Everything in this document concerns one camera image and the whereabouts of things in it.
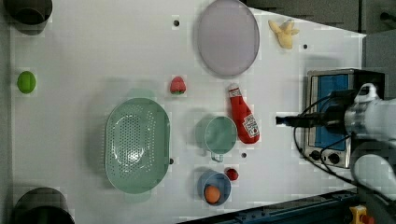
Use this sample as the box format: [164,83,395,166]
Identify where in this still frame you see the small red toy tomato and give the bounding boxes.
[225,168,239,181]

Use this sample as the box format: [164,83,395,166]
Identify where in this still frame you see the silver toaster oven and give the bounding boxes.
[304,69,385,169]

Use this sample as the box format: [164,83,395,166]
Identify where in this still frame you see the green metal cup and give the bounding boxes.
[195,115,237,162]

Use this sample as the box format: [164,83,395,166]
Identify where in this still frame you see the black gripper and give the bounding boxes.
[276,90,356,134]

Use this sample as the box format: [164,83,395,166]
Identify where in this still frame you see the green perforated strainer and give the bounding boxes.
[105,89,171,202]

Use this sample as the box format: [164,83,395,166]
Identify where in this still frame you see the blue bowl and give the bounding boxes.
[197,170,232,206]

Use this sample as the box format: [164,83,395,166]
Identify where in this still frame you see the black cylinder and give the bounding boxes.
[11,187,76,224]
[3,0,53,25]

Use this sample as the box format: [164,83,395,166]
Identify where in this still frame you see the black cylinder top left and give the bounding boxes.
[3,0,53,25]

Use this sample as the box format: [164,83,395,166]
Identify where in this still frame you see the red toy strawberry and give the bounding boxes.
[169,77,187,94]

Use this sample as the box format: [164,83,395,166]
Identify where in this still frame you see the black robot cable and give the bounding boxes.
[292,94,396,203]

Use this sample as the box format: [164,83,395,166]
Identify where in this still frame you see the green toy lime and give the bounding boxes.
[17,71,36,94]

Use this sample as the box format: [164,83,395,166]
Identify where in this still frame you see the yellow toy banana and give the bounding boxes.
[268,20,300,49]

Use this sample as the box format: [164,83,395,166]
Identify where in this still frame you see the red ketchup bottle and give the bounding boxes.
[228,83,260,144]

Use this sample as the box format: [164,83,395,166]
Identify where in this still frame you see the black cylinder bottom left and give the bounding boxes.
[11,187,76,224]

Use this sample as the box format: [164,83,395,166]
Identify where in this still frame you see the orange toy fruit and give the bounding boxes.
[204,186,220,204]

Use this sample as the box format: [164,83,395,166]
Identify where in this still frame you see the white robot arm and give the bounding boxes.
[276,83,396,217]

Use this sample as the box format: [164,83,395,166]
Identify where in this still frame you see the blue metal table rail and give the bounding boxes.
[178,190,360,224]

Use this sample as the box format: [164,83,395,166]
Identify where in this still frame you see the yellow red emergency button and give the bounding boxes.
[349,205,375,224]

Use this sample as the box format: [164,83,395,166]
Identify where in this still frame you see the lilac round plate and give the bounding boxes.
[197,0,260,76]

